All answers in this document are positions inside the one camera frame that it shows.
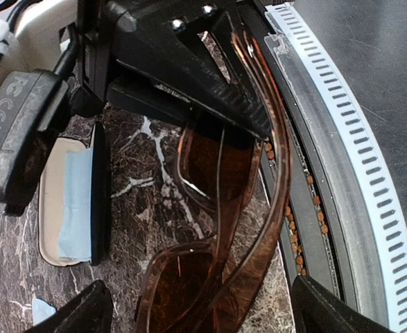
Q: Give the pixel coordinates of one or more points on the light blue cleaning cloth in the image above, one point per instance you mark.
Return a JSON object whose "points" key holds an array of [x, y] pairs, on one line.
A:
{"points": [[74, 239], [41, 311]]}

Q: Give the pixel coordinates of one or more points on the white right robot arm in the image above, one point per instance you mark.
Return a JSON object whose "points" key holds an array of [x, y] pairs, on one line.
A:
{"points": [[44, 35]]}

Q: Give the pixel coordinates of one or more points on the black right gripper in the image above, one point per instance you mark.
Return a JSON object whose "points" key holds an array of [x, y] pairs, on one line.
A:
{"points": [[152, 38]]}

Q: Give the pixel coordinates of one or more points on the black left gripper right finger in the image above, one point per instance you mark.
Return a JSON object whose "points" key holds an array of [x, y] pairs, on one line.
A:
{"points": [[316, 309]]}

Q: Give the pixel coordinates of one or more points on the white slotted cable duct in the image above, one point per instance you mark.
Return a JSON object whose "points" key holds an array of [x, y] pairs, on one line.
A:
{"points": [[381, 200]]}

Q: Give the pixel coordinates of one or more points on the brown tortoiseshell sunglasses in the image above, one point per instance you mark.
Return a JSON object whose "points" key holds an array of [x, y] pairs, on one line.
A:
{"points": [[193, 287]]}

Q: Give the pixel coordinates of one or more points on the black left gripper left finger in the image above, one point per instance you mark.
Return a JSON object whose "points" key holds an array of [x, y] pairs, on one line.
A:
{"points": [[90, 311]]}

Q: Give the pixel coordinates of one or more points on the black hard glasses case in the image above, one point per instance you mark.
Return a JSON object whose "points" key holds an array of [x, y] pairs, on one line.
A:
{"points": [[51, 209]]}

